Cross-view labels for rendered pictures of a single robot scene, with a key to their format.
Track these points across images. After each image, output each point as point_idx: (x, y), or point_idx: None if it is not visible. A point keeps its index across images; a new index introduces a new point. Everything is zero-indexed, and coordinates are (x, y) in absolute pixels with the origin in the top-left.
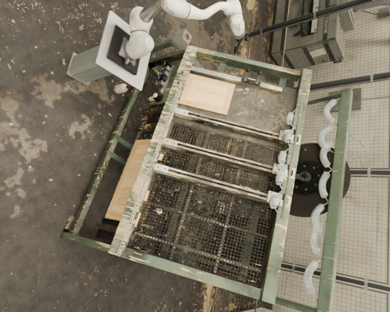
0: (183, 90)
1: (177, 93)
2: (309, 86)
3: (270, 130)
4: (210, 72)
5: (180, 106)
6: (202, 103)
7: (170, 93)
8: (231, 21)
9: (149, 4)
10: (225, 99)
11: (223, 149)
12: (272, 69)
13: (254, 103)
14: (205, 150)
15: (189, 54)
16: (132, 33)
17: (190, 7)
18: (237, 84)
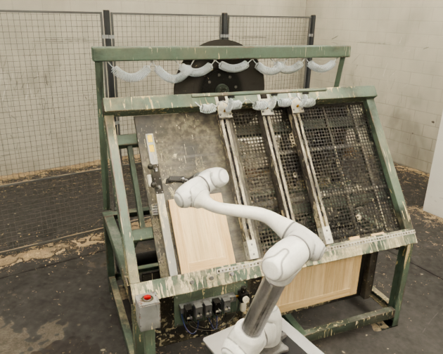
0: (214, 267)
1: (227, 270)
2: (135, 96)
3: (212, 133)
4: (167, 243)
5: (238, 258)
6: (221, 231)
7: (231, 280)
8: (226, 183)
9: (273, 308)
10: None
11: (264, 180)
12: (119, 155)
13: (184, 165)
14: (283, 196)
15: (152, 289)
16: (268, 339)
17: (292, 222)
18: (164, 198)
